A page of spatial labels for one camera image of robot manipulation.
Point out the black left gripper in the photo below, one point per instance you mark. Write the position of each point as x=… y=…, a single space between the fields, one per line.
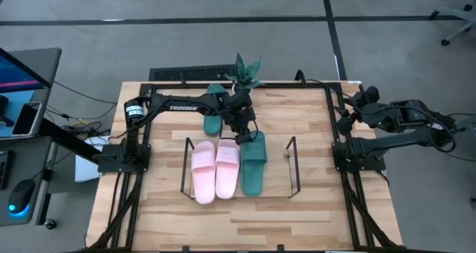
x=241 y=119

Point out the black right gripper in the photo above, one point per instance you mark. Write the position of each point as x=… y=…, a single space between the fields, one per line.
x=373 y=117

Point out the green slide sandal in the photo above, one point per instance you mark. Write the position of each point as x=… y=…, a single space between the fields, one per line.
x=212 y=125
x=253 y=171

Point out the pink slide sandal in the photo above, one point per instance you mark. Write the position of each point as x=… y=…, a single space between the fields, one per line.
x=203 y=178
x=227 y=178

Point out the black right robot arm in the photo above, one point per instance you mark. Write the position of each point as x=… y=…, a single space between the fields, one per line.
x=390 y=143

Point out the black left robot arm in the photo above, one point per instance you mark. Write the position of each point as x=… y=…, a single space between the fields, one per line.
x=178 y=104

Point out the white plant pot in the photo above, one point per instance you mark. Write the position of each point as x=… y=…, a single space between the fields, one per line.
x=238 y=89

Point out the green snake plant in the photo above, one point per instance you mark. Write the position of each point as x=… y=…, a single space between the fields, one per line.
x=244 y=74

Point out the black floor vent grate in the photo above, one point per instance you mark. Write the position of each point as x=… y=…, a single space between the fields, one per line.
x=186 y=73

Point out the grey desk foot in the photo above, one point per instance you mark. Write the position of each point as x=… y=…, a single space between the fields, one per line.
x=469 y=124

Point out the white office chair blue seat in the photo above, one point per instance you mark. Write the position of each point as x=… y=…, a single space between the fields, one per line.
x=453 y=13

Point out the white paper sheet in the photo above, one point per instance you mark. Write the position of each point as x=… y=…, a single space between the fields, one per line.
x=83 y=171

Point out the black desk support bar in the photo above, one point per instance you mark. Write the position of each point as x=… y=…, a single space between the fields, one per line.
x=67 y=139

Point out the grey desk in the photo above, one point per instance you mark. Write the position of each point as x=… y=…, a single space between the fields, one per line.
x=33 y=160

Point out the black phone in white holder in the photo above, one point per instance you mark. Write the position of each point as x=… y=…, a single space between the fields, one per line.
x=26 y=119

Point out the black caster wheel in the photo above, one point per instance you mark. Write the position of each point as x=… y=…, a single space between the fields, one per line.
x=50 y=224

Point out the desk monitor with blue screen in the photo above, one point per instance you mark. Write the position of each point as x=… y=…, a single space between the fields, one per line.
x=15 y=76

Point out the black computer mouse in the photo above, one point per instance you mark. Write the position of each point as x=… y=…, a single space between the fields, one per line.
x=21 y=195

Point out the black keyboard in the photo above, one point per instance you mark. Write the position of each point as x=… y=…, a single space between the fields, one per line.
x=4 y=171

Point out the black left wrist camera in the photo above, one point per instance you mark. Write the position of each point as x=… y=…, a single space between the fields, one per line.
x=244 y=138

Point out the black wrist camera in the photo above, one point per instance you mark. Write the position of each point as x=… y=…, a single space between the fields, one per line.
x=369 y=95
x=244 y=138

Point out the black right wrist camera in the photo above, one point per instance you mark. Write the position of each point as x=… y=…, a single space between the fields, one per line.
x=369 y=95

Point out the black metal rig frame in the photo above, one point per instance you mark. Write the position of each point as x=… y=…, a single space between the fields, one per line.
x=290 y=85

